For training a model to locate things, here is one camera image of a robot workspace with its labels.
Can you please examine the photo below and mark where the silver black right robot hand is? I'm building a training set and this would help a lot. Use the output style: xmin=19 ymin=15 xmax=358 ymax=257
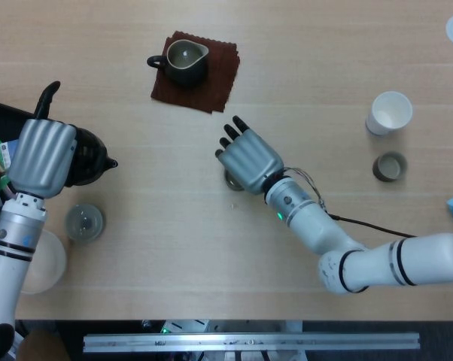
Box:
xmin=214 ymin=115 xmax=285 ymax=196

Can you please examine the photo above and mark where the dark brown teacup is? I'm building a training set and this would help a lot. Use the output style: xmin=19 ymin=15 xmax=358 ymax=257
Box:
xmin=372 ymin=150 xmax=409 ymax=184
xmin=222 ymin=168 xmax=246 ymax=192

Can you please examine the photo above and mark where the blue tissue packet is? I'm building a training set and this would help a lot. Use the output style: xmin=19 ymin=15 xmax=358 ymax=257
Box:
xmin=0 ymin=139 xmax=20 ymax=167

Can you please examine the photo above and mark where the black tray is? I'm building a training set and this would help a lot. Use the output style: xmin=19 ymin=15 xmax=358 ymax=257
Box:
xmin=0 ymin=98 xmax=38 ymax=226

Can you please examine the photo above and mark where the aluminium rail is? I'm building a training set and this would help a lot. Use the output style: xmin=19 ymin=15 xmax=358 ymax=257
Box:
xmin=82 ymin=331 xmax=421 ymax=353

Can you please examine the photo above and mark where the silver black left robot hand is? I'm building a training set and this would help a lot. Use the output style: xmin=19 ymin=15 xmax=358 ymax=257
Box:
xmin=8 ymin=80 xmax=79 ymax=199

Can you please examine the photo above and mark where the red-brown cloth mat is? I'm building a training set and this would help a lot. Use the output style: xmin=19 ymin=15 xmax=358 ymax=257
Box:
xmin=150 ymin=30 xmax=242 ymax=115

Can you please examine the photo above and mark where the white paper cup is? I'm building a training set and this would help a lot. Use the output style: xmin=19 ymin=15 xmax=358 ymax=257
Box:
xmin=364 ymin=91 xmax=414 ymax=137

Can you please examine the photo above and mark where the large beige bowl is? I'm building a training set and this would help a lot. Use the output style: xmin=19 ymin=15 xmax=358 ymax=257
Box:
xmin=21 ymin=229 xmax=68 ymax=295

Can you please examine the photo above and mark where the black pitcher with handle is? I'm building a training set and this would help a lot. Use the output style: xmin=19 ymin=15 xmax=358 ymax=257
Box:
xmin=146 ymin=38 xmax=209 ymax=90

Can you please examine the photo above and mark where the black teapot with loop handle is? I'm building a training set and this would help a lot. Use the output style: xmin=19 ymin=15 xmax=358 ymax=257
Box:
xmin=62 ymin=126 xmax=119 ymax=188

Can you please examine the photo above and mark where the dark right arm cable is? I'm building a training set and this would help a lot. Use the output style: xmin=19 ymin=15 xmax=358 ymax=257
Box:
xmin=282 ymin=165 xmax=418 ymax=238

